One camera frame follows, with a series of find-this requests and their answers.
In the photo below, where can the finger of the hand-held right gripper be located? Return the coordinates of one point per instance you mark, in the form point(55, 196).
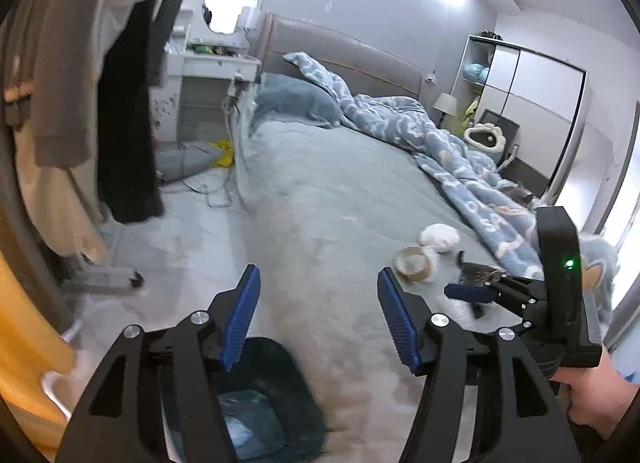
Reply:
point(467, 292)

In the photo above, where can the yellow plastic bag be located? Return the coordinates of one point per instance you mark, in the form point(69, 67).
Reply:
point(224, 153)

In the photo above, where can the grey bag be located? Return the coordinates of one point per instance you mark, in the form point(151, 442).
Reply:
point(187, 160)

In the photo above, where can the yellow curtain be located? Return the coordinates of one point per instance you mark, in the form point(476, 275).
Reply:
point(27, 363)

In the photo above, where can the white clothes rack base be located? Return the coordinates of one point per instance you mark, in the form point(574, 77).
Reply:
point(107, 277)

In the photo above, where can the person's right hand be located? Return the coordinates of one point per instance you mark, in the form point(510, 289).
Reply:
point(597, 393)

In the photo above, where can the white flower-shaped cushion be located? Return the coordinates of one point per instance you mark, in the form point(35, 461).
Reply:
point(487, 143)

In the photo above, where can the grey padded headboard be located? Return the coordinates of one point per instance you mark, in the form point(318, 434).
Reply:
point(340, 50)

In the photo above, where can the black hanging garment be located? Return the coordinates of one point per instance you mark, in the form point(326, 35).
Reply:
point(127, 133)

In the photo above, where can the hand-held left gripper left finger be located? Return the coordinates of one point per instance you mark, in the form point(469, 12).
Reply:
point(244, 314)

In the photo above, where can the grey hanging garment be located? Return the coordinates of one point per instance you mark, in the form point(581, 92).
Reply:
point(65, 68)

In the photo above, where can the small table lamp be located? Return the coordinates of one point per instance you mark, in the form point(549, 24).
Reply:
point(444, 104)

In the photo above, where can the cream hanging garment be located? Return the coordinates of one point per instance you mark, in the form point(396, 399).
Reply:
point(70, 213)

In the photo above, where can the grey-blue pillow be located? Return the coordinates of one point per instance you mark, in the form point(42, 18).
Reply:
point(295, 100)

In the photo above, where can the white tissue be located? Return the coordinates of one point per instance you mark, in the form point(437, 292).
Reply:
point(439, 237)

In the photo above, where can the dark green trash bin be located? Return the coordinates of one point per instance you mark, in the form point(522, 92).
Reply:
point(282, 383)

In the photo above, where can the blue patterned blanket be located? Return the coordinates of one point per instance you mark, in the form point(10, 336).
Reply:
point(450, 158)

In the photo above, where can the white wardrobe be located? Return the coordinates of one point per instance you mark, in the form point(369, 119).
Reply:
point(540, 108)

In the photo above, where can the light blue plastic packet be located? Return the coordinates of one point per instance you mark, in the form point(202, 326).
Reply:
point(247, 420)

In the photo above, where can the grey bed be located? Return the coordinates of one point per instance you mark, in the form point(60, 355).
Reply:
point(340, 203)

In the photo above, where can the dark snack wrapper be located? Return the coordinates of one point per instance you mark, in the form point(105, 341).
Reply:
point(481, 275)

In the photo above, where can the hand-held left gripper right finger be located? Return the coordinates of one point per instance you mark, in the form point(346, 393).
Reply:
point(397, 324)

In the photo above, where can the brown tape roll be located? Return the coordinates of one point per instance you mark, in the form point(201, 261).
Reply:
point(414, 264)

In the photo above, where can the black chair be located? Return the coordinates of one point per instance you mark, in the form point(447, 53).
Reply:
point(510, 130)

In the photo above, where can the white dressing table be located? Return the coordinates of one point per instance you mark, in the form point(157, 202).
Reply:
point(205, 88)

